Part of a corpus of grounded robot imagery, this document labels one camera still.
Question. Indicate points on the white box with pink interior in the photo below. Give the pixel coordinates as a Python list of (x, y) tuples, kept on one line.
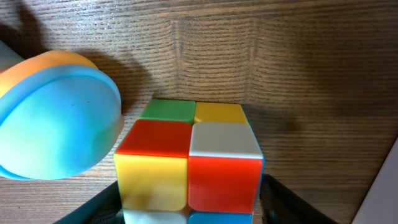
[(380, 204)]

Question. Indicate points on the colourful two-by-two puzzle cube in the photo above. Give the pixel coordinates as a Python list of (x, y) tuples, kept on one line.
[(189, 162)]

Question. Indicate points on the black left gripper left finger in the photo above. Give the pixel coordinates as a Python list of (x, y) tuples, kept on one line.
[(103, 208)]

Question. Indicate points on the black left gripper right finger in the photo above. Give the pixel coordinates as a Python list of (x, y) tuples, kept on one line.
[(280, 205)]

